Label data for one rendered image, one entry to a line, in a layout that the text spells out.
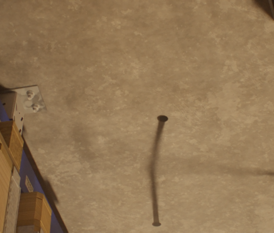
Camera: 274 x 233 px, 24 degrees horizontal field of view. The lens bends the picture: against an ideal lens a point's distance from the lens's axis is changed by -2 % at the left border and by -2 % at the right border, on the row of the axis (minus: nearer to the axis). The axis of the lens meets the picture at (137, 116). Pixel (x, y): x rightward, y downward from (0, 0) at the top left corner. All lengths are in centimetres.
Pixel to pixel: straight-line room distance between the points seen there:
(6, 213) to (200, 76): 75
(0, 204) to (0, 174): 7
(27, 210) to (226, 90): 70
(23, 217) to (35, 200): 7
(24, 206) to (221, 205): 85
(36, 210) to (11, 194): 29
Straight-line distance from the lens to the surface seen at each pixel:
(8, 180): 164
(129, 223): 256
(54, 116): 212
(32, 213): 192
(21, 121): 206
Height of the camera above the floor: 146
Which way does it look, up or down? 44 degrees down
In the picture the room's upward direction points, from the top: 180 degrees clockwise
